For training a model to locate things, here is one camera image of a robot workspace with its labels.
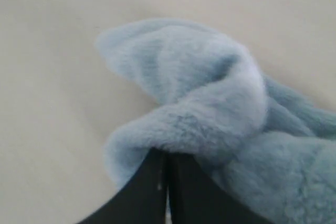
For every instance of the light blue fluffy towel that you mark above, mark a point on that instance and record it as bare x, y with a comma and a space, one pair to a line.
261, 141

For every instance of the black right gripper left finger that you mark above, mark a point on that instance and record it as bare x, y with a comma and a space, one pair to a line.
142, 200

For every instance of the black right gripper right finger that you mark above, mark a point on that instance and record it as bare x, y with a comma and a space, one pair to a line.
195, 198

